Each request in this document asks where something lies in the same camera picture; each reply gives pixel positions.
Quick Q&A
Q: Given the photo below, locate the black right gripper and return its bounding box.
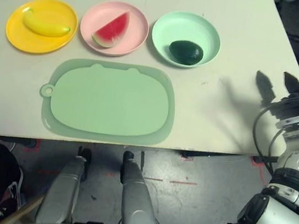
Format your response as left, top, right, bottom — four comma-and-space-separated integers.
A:
250, 67, 299, 123

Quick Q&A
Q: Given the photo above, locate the dark green toy avocado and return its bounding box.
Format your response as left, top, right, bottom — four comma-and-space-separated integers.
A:
167, 38, 206, 68

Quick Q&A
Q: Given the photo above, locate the toy watermelon slice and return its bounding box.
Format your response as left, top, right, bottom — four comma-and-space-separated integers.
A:
89, 6, 132, 52

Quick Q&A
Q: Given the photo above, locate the yellow toy banana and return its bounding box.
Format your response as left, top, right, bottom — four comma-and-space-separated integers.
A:
20, 7, 73, 40

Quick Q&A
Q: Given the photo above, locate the mint green plastic plate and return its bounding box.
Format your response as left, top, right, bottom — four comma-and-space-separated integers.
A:
147, 7, 226, 73

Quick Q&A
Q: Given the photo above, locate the pink plastic plate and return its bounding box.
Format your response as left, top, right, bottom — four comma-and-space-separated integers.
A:
76, 0, 153, 61

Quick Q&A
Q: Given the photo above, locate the green plastic cutting board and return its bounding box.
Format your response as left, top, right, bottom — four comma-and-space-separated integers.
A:
34, 51, 182, 151

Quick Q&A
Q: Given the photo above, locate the silver robot left leg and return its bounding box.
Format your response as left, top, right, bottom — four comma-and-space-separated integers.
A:
34, 142, 93, 224

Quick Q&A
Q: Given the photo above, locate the yellow plastic plate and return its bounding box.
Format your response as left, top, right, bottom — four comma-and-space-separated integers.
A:
2, 0, 81, 60

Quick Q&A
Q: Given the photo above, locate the black white sneaker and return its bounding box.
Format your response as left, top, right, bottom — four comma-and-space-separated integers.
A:
0, 166, 26, 223

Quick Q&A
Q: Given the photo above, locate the wooden stick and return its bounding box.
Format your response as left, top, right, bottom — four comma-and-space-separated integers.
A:
0, 188, 45, 224

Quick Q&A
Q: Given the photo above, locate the black right camera cable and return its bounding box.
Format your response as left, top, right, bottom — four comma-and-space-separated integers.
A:
246, 104, 290, 175

